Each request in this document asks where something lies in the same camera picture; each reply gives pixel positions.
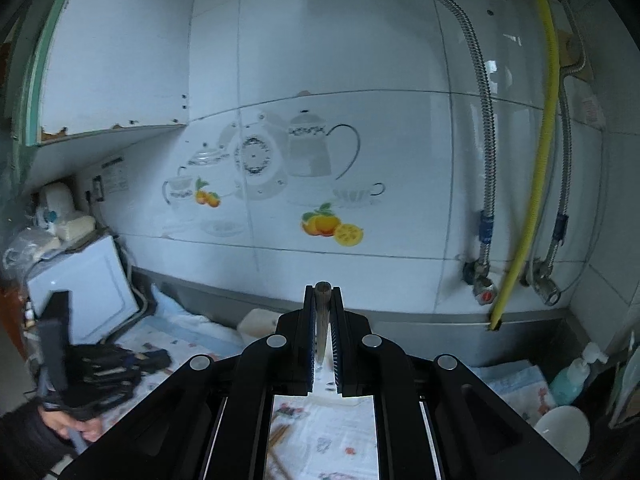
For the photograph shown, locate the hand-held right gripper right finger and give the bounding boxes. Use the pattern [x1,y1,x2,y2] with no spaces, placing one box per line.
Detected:
[327,285,583,480]

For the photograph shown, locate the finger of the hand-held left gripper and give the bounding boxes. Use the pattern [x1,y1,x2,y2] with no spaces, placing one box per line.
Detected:
[102,345,173,375]
[95,372,143,408]

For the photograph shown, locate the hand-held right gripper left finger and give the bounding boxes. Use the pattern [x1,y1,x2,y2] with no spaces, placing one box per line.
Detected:
[60,285,318,480]

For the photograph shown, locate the wooden chopstick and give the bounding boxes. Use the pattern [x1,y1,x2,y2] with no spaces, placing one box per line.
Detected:
[268,422,292,451]
[266,451,291,480]
[315,282,332,364]

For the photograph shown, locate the person's left forearm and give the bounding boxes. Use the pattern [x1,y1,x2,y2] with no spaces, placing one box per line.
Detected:
[0,402,76,480]

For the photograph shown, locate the person's left hand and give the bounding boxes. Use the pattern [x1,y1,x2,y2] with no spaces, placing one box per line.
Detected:
[42,406,103,444]

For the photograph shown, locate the white plastic container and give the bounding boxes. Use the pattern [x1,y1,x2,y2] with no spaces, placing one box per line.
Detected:
[237,308,284,346]

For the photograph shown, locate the white appliance box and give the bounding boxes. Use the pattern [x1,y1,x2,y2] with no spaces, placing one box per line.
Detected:
[25,234,142,347]

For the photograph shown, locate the clear plastic bag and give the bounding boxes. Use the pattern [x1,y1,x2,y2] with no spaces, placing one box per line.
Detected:
[2,227,64,272]

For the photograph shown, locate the cream packet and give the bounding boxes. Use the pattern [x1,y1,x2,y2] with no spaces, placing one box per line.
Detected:
[54,215,99,242]

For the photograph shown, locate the white plastic bottle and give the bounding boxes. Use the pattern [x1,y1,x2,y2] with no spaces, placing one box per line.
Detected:
[37,182,77,226]

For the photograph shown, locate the metal pipe valve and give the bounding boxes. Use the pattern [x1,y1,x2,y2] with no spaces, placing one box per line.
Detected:
[524,259,564,307]

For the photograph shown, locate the teal soap pump bottle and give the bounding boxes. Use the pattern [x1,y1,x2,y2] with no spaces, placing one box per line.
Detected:
[548,342,609,407]

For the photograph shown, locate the white bowl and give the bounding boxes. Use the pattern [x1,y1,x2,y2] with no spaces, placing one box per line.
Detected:
[532,405,592,467]

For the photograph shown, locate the pale green packaging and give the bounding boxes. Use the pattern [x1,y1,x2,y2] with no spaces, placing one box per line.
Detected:
[611,352,640,429]

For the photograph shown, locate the grey power cable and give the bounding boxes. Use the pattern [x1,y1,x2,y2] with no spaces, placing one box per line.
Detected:
[99,200,152,317]

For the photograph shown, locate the red-handled pipe valve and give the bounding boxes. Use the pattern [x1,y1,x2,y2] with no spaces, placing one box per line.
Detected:
[462,259,501,307]

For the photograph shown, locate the wall label sticker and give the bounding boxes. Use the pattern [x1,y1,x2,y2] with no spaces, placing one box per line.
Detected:
[100,156,132,194]

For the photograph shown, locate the white wall cabinet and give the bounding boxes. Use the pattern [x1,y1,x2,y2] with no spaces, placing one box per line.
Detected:
[10,0,201,148]

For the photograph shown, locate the corrugated metal hose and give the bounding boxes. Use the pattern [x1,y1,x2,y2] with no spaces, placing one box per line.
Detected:
[407,0,499,271]
[532,0,592,281]

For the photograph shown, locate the yellow gas hose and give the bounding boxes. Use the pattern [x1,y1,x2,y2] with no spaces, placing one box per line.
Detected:
[489,0,561,332]

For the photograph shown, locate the tan wall mounting plate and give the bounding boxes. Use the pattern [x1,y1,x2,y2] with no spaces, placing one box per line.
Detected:
[557,30,594,82]

